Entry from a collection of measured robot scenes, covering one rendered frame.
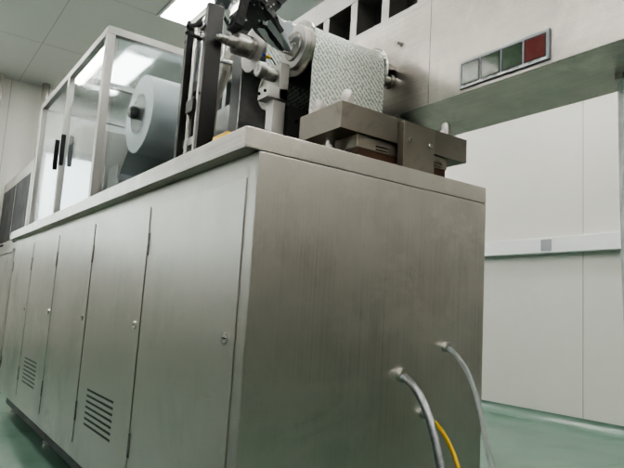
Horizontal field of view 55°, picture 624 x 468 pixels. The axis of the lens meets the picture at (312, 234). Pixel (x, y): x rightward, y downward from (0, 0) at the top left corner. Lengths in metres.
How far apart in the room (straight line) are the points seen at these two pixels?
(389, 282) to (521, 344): 3.01
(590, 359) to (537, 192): 1.12
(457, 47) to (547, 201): 2.66
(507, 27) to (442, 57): 0.20
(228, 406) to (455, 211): 0.67
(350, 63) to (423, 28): 0.25
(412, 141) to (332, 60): 0.33
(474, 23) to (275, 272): 0.86
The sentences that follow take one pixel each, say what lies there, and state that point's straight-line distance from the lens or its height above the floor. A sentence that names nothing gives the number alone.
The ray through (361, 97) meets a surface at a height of 1.14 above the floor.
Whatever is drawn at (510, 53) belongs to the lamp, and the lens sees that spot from 1.50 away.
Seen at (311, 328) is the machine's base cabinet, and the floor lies 0.55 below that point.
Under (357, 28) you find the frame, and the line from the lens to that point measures 2.02.
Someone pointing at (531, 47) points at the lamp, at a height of 1.19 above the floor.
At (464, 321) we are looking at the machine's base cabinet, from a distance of 1.41.
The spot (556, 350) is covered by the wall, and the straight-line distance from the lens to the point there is 4.07.
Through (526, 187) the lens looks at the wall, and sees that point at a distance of 4.31.
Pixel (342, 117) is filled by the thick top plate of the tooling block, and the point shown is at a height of 0.99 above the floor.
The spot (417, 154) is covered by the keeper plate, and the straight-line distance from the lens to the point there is 1.40.
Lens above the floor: 0.57
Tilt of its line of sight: 8 degrees up
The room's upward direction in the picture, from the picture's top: 4 degrees clockwise
